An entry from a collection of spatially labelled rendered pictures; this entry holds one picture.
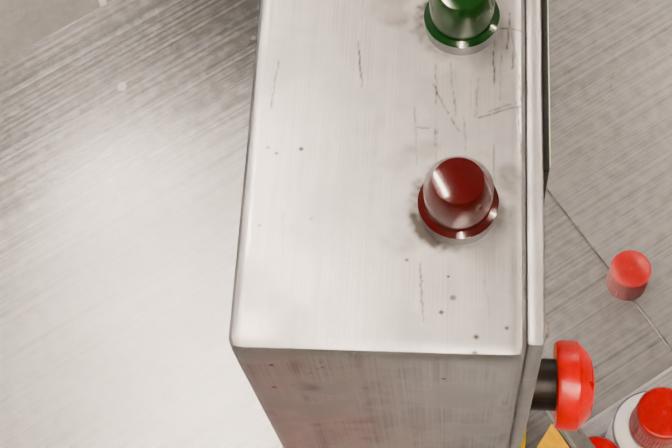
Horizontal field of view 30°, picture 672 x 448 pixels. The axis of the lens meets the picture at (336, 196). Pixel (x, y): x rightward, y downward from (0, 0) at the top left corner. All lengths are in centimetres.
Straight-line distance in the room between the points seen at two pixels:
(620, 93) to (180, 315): 44
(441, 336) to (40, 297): 78
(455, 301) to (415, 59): 9
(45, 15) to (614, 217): 141
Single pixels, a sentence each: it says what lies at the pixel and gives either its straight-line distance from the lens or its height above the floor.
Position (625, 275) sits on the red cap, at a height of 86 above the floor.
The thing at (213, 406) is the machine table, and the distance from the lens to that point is 107.
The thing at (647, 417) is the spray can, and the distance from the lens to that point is 80.
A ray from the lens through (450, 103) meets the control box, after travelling 43.
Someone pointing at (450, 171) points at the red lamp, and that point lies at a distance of 39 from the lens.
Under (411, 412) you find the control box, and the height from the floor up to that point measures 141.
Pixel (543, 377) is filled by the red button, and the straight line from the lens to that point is 53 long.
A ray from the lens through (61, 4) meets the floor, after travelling 232.
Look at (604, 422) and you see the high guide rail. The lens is 92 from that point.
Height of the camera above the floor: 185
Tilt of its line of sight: 65 degrees down
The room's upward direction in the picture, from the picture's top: 11 degrees counter-clockwise
